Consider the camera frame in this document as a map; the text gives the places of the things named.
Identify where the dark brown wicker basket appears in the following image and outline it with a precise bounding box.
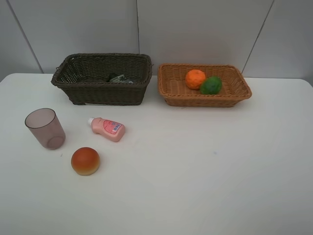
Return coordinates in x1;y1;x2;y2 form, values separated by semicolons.
51;53;153;106

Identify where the black pump bottle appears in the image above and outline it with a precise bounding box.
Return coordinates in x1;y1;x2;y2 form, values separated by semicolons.
108;72;134;84

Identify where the green lime fruit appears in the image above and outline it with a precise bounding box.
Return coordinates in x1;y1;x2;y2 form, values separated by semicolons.
200;76;222;95

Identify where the pink lotion bottle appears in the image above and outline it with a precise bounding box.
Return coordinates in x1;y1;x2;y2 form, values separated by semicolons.
88;117;126;142

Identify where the translucent mauve plastic cup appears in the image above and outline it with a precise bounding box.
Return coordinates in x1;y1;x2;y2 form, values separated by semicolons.
24;108;66;150

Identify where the orange mandarin fruit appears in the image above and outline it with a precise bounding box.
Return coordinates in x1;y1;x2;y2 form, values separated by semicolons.
185;70;206;90

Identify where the orange wicker basket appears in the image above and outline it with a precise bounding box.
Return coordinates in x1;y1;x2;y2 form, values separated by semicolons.
157;63;252;107

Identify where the round brown bread bun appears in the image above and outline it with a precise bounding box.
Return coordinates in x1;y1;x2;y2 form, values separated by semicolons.
71;147;100;176

